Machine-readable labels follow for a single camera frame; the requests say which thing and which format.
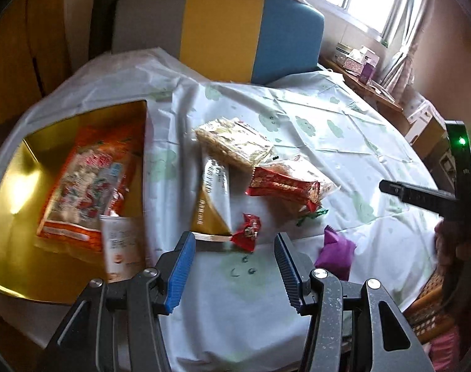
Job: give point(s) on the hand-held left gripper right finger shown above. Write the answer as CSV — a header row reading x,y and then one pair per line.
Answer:
x,y
288,267

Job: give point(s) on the small red candy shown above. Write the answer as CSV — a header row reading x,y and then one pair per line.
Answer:
x,y
248,233

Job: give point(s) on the green wrapped candy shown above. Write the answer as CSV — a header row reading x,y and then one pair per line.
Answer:
x,y
311,215

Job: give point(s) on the orange snack bag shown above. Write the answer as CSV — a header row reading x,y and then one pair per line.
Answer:
x,y
90,182

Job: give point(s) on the items on side shelf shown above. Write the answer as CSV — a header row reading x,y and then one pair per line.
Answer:
x,y
371,89

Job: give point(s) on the white green-print tablecloth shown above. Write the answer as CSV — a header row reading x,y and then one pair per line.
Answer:
x,y
328,155

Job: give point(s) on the clear rice crisp packet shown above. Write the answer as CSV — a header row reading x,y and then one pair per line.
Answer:
x,y
233,143

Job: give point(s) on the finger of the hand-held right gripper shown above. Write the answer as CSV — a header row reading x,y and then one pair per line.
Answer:
x,y
417,195

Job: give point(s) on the wicker chair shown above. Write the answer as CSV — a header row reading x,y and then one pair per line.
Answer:
x,y
429,306

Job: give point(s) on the red snack packet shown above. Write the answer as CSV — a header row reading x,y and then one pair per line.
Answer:
x,y
286,184

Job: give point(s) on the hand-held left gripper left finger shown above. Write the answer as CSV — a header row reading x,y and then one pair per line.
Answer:
x,y
181,267

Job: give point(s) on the cardboard box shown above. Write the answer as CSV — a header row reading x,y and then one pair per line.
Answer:
x,y
425,122

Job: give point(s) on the tissue box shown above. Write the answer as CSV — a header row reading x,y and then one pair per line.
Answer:
x,y
353,59

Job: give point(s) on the grey yellow blue chair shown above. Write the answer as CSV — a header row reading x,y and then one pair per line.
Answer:
x,y
220,27

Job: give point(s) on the gold gift box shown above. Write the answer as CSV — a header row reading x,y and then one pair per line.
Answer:
x,y
18,217

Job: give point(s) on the purple candy packet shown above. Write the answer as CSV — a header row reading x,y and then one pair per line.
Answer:
x,y
335,254

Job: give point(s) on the purple box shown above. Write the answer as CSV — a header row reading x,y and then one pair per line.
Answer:
x,y
368,70

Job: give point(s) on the white snack pouch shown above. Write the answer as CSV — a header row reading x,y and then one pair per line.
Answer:
x,y
123,246

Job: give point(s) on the white and gold snack packet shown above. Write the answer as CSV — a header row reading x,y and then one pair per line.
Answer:
x,y
215,197

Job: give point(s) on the patterned curtain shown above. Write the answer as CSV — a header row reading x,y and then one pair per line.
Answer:
x,y
402,50

